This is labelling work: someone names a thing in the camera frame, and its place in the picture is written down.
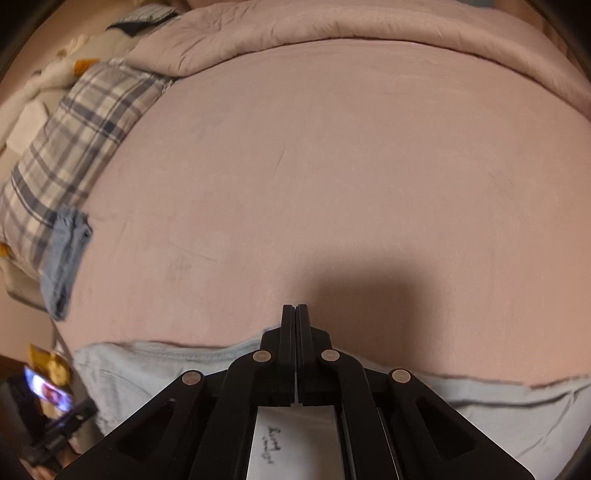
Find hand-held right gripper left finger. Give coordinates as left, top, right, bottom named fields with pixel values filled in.
left=60, top=304, right=297, bottom=480

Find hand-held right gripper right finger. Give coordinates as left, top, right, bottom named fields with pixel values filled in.
left=297, top=304, right=533, bottom=480

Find light blue denim pants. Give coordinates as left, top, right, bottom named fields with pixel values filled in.
left=74, top=338, right=591, bottom=480

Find pink bed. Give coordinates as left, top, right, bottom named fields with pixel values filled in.
left=55, top=41, right=591, bottom=388

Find folded blue jeans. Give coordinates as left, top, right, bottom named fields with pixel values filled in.
left=39, top=208, right=94, bottom=322

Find large plaid pillow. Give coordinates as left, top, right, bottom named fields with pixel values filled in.
left=0, top=58, right=174, bottom=278

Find pink quilt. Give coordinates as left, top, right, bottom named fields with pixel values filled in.
left=124, top=0, right=591, bottom=123

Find white pillow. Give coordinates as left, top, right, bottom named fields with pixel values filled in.
left=0, top=88, right=63, bottom=154

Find small dark plaid pillow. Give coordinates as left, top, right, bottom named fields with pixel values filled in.
left=106, top=8, right=182, bottom=32

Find white plush duck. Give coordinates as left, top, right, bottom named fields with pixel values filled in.
left=36, top=34, right=100, bottom=89

